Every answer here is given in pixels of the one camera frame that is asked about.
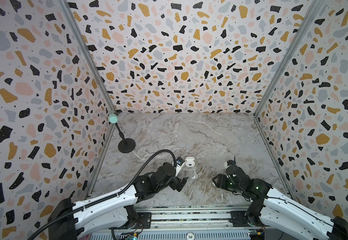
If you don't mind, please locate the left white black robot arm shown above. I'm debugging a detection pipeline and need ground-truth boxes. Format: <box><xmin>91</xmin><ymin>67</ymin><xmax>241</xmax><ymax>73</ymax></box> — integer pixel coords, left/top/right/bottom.
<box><xmin>48</xmin><ymin>158</ymin><xmax>187</xmax><ymax>240</ymax></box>

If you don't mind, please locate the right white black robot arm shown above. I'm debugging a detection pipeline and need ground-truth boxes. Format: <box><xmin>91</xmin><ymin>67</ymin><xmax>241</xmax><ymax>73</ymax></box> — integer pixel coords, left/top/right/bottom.
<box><xmin>212</xmin><ymin>160</ymin><xmax>348</xmax><ymax>240</ymax></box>

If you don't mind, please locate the mint green microphone on stand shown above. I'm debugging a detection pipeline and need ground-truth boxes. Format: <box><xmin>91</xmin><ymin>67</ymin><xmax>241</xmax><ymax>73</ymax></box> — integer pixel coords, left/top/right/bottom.
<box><xmin>108</xmin><ymin>114</ymin><xmax>136</xmax><ymax>154</ymax></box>

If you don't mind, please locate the poker chip 500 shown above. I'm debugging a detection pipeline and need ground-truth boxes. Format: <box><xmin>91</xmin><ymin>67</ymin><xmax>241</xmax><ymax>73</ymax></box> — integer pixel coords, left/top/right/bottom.
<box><xmin>186</xmin><ymin>232</ymin><xmax>195</xmax><ymax>240</ymax></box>

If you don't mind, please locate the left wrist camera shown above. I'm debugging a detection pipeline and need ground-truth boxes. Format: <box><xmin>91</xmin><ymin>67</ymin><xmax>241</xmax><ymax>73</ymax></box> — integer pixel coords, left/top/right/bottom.
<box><xmin>175</xmin><ymin>157</ymin><xmax>185</xmax><ymax>177</ymax></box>

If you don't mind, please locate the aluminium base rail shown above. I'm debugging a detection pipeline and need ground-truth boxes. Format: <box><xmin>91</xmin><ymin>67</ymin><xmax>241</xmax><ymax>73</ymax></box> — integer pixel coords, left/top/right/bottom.
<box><xmin>61</xmin><ymin>205</ymin><xmax>320</xmax><ymax>240</ymax></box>

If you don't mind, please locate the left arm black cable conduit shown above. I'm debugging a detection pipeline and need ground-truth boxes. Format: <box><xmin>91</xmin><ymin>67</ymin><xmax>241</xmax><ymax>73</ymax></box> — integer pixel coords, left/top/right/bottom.
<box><xmin>27</xmin><ymin>149</ymin><xmax>177</xmax><ymax>240</ymax></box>

